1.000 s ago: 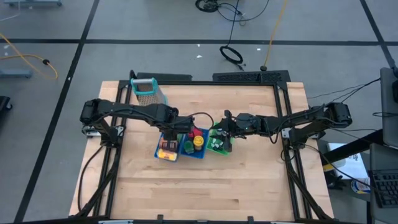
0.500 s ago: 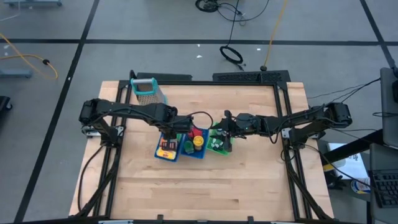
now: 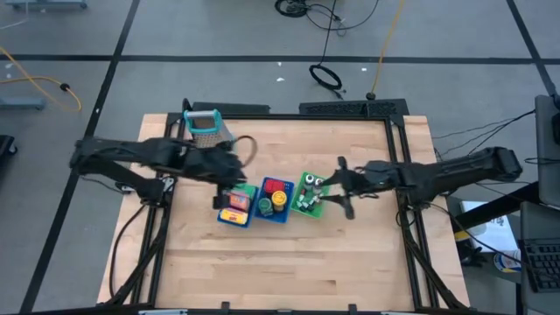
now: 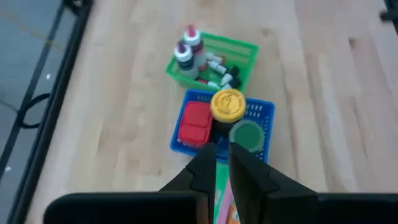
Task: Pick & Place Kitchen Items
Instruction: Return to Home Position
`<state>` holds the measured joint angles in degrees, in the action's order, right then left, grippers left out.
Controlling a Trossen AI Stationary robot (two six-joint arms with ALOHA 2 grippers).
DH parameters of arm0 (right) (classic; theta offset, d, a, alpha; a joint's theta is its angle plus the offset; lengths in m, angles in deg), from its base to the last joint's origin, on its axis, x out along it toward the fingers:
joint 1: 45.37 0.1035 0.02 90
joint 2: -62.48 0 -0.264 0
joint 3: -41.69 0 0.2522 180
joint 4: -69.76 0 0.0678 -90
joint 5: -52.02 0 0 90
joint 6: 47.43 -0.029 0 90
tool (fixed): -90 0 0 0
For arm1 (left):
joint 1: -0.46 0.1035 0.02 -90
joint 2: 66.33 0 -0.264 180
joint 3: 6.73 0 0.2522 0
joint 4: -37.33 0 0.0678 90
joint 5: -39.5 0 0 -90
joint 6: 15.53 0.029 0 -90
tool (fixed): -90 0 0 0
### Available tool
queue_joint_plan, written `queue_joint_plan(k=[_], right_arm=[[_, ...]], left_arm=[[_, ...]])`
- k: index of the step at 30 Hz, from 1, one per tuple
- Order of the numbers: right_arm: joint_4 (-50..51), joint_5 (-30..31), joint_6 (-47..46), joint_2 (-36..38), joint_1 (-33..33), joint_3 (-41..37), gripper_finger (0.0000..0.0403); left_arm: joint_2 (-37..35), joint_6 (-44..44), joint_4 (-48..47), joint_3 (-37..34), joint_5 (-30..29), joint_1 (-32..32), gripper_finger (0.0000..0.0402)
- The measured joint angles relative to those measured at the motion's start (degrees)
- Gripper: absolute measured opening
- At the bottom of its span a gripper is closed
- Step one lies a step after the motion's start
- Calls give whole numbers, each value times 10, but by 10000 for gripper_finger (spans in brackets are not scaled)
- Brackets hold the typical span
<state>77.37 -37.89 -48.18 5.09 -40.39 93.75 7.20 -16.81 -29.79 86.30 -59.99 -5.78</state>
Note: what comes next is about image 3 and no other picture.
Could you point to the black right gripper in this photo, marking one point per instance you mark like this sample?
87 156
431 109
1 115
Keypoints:
376 179

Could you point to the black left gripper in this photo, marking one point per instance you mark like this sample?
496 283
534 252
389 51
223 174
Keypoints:
214 164

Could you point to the orange Mini Wheats cereal box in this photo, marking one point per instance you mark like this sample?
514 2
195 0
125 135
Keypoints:
240 201

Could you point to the yellow packet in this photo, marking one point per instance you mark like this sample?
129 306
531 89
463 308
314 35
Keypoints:
233 216

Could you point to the green plastic basket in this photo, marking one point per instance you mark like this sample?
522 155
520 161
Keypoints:
326 205

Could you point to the blue plastic basket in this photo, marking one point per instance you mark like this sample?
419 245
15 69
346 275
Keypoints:
224 221
284 216

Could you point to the black dropper bottle white cap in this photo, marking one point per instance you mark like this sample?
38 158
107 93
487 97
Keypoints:
307 210
314 199

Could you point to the green cardboard box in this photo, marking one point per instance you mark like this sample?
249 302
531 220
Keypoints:
250 189

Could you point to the green lid spice jar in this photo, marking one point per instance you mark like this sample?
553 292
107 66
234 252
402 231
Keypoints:
265 206

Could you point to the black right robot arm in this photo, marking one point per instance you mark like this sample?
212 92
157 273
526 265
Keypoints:
459 172

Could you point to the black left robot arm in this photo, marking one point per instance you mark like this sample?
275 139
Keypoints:
131 153

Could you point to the perforated black controller box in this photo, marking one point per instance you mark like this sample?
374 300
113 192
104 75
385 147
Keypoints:
350 108

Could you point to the white paper sheet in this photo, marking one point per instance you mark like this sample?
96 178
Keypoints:
494 227

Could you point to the black desk leg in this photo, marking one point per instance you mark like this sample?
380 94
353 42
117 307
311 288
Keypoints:
499 205

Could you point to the white printed cup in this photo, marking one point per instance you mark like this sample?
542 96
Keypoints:
507 261

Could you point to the grey desk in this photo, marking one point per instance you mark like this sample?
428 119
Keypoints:
547 153

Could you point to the black keyboard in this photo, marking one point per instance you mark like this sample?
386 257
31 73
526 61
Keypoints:
542 264

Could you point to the grey stand foot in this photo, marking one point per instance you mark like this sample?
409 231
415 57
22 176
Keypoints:
22 103

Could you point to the black caster wheel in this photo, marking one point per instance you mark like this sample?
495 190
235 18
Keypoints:
6 144

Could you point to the grey cart base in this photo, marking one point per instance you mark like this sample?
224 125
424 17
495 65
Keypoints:
44 3

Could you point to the black table frame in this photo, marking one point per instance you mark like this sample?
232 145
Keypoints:
280 117

